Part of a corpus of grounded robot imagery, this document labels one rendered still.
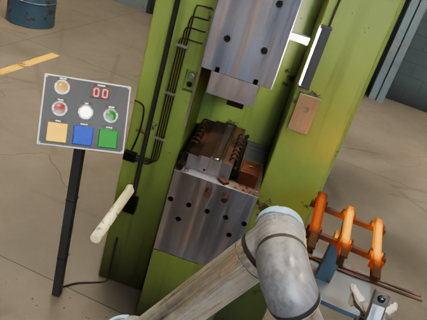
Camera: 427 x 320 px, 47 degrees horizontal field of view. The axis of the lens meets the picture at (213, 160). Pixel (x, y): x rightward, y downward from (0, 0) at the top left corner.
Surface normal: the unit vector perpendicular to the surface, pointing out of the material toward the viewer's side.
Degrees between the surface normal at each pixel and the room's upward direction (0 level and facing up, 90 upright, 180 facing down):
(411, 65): 90
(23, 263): 0
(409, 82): 90
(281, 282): 65
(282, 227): 16
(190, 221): 90
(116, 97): 60
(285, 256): 33
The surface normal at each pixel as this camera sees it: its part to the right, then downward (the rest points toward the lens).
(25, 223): 0.26, -0.85
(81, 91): 0.33, 0.02
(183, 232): -0.18, 0.42
